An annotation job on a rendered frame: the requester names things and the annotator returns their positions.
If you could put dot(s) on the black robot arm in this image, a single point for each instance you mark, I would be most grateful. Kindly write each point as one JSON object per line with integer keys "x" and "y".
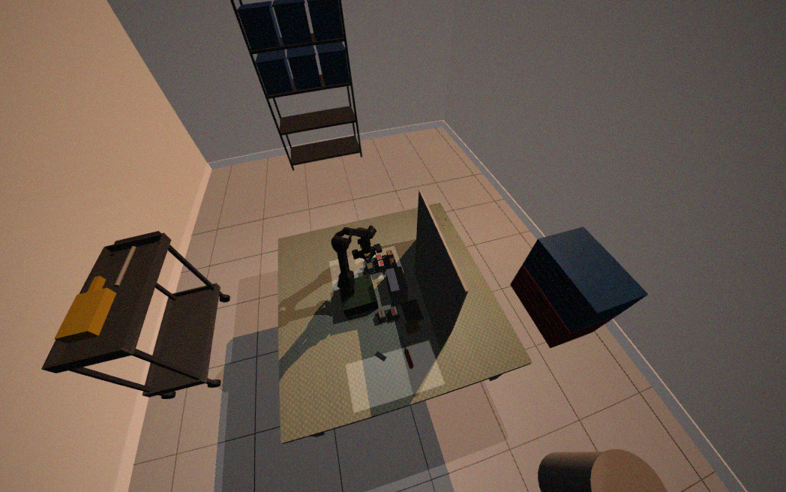
{"x": 346, "y": 279}

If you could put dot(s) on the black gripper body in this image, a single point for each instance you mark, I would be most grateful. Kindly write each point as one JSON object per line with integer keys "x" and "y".
{"x": 366, "y": 250}

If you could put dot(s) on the red-handled screwdriver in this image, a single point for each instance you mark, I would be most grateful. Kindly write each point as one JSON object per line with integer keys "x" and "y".
{"x": 408, "y": 355}

